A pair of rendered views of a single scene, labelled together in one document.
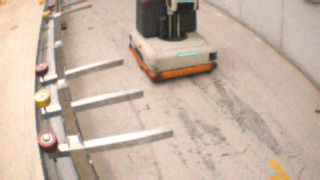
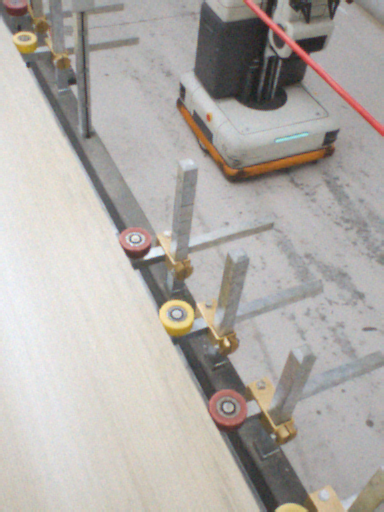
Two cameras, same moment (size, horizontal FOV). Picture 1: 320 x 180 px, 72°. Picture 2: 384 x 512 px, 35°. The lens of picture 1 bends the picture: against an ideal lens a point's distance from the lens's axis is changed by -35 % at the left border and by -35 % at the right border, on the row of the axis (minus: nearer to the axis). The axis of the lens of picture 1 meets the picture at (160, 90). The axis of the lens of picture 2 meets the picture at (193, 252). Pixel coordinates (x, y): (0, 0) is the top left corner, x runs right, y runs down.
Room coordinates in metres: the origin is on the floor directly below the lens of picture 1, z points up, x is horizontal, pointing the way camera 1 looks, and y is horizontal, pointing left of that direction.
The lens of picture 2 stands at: (-0.01, 0.56, 2.03)
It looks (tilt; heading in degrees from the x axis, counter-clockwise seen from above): 48 degrees down; 351
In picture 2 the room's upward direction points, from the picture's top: 8 degrees clockwise
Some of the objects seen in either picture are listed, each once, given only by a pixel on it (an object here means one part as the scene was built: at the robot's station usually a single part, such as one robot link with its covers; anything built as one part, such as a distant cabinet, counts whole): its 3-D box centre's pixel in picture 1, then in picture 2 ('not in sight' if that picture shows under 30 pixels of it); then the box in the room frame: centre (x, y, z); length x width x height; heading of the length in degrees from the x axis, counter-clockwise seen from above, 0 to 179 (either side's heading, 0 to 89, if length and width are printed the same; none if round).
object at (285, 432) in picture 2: not in sight; (271, 411); (0.60, 0.25, 0.84); 0.14 x 0.06 x 0.05; 22
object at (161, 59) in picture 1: (171, 46); (255, 114); (2.65, -0.11, 0.16); 0.67 x 0.64 x 0.25; 21
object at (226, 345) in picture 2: not in sight; (216, 327); (0.83, 0.34, 0.82); 0.14 x 0.06 x 0.05; 22
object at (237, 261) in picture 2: (65, 102); (224, 321); (0.81, 0.33, 0.87); 0.04 x 0.04 x 0.48; 22
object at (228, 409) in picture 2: (50, 149); (225, 419); (0.58, 0.35, 0.85); 0.08 x 0.08 x 0.11
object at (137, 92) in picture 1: (86, 104); (246, 311); (0.88, 0.26, 0.82); 0.43 x 0.03 x 0.04; 112
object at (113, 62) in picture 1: (77, 72); (202, 242); (1.12, 0.36, 0.82); 0.43 x 0.03 x 0.04; 112
